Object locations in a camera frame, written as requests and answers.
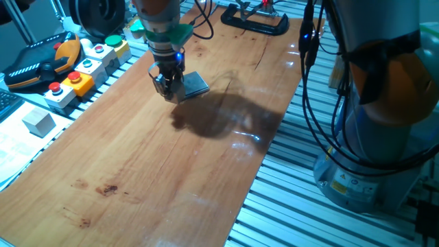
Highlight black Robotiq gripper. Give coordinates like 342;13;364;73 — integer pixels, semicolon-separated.
153;51;187;100

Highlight dark sleeved person forearm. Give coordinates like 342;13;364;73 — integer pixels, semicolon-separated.
0;0;35;25

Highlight silver digital pocket scale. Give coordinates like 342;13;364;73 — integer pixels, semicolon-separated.
181;71;210;102

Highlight gold foil packet box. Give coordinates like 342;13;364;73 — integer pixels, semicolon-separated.
122;15;147;44

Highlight yellow box green button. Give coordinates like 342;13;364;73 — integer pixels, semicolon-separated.
104;34;133;66

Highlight white box small red button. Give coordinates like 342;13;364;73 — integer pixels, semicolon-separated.
85;43;121;76

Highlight white box small green button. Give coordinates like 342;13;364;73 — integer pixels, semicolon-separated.
74;58;109;89

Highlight yellow box red button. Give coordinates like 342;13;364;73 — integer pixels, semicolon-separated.
61;71;95;97

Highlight black filament spool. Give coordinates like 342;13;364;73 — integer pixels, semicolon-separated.
68;0;126;39

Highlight black C clamp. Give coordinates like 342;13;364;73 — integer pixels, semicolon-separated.
220;3;290;36

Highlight white box large red button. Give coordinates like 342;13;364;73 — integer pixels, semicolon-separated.
43;81;77;110

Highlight glossy wooden board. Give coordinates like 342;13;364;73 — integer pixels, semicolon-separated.
0;1;325;247

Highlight orange black teach pendant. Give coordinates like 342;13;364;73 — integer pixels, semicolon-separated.
2;31;82;91

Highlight large wooden cube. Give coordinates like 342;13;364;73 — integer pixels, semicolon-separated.
22;106;57;139

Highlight black computer keyboard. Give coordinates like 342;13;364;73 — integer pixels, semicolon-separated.
0;88;25;123

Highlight white paper sheets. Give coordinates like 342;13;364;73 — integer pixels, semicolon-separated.
0;101;75;191

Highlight grey ribbon cable loop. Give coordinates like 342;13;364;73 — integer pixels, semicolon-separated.
147;60;162;78

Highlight green wrist mount plate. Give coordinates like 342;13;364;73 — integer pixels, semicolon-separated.
130;19;195;47

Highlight grey metal frame strut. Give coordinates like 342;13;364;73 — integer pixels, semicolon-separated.
3;0;37;45
47;0;66;23

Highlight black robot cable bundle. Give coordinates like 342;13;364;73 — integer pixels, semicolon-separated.
191;0;439;178

